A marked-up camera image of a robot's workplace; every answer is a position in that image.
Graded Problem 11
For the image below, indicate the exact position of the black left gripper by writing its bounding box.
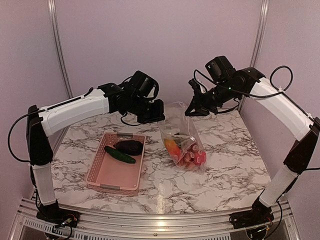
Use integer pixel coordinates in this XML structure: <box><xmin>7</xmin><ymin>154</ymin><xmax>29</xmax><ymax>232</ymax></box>
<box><xmin>129</xmin><ymin>95</ymin><xmax>165</xmax><ymax>124</ymax></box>

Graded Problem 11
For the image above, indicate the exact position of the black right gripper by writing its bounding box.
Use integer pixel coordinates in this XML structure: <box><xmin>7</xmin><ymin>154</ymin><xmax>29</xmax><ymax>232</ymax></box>
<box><xmin>184</xmin><ymin>79</ymin><xmax>240</xmax><ymax>116</ymax></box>

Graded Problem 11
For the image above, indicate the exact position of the clear zip top bag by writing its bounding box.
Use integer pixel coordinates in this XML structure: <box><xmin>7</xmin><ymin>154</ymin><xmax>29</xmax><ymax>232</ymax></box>
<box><xmin>157</xmin><ymin>102</ymin><xmax>207</xmax><ymax>172</ymax></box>

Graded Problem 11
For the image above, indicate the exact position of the red orange toy mango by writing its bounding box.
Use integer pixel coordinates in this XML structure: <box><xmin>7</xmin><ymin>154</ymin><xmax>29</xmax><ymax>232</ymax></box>
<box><xmin>164</xmin><ymin>138</ymin><xmax>181</xmax><ymax>157</ymax></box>

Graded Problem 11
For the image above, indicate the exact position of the red lychee fruit bunch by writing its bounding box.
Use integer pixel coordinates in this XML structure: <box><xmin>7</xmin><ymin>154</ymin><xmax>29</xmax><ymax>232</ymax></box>
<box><xmin>177</xmin><ymin>148</ymin><xmax>195</xmax><ymax>168</ymax></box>

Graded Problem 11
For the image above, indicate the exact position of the green toy cucumber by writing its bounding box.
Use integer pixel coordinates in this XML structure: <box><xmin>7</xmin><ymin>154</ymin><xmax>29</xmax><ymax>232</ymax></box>
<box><xmin>104</xmin><ymin>146</ymin><xmax>136</xmax><ymax>164</ymax></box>

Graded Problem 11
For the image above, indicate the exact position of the pink perforated plastic basket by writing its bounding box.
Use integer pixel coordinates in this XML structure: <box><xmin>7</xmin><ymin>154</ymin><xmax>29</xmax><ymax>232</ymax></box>
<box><xmin>85</xmin><ymin>132</ymin><xmax>146</xmax><ymax>196</ymax></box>

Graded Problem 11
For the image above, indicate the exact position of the green toy avocado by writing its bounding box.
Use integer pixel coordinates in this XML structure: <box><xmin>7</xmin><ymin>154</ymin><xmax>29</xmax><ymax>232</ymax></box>
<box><xmin>172</xmin><ymin>133</ymin><xmax>190</xmax><ymax>147</ymax></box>

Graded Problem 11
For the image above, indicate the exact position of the red toy tomato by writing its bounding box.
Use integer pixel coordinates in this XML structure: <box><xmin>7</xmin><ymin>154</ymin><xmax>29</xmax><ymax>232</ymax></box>
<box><xmin>193</xmin><ymin>150</ymin><xmax>207</xmax><ymax>166</ymax></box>

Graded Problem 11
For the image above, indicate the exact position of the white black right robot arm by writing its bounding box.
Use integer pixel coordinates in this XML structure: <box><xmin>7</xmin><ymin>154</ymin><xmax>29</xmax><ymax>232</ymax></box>
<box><xmin>185</xmin><ymin>55</ymin><xmax>320</xmax><ymax>224</ymax></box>

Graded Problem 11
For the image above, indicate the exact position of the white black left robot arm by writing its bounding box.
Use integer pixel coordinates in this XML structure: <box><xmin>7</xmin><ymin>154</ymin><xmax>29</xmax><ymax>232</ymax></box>
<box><xmin>12</xmin><ymin>70</ymin><xmax>165</xmax><ymax>223</ymax></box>

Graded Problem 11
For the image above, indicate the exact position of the dark purple toy eggplant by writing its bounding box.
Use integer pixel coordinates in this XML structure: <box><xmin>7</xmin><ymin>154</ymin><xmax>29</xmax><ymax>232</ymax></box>
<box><xmin>113</xmin><ymin>140</ymin><xmax>144</xmax><ymax>156</ymax></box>

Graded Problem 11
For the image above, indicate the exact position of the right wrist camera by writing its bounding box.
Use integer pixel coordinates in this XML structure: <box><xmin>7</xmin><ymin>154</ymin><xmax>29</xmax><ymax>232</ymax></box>
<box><xmin>188</xmin><ymin>78</ymin><xmax>207</xmax><ymax>97</ymax></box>

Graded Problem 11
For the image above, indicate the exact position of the left aluminium corner post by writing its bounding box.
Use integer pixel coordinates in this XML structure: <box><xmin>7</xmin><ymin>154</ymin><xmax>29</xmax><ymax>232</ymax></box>
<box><xmin>47</xmin><ymin>0</ymin><xmax>74</xmax><ymax>99</ymax></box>

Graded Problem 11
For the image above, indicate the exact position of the aluminium corner post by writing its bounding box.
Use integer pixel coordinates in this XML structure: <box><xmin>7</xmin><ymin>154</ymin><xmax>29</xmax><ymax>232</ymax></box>
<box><xmin>245</xmin><ymin>0</ymin><xmax>271</xmax><ymax>67</ymax></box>
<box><xmin>47</xmin><ymin>0</ymin><xmax>74</xmax><ymax>99</ymax></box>

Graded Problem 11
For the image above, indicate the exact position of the right aluminium corner post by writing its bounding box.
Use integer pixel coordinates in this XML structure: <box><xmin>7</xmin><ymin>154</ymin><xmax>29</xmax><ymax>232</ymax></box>
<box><xmin>245</xmin><ymin>0</ymin><xmax>271</xmax><ymax>67</ymax></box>

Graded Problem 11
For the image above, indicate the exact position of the aluminium front frame rail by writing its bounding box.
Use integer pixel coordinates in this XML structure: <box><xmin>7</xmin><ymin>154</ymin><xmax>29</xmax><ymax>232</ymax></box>
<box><xmin>8</xmin><ymin>198</ymin><xmax>301</xmax><ymax>240</ymax></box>

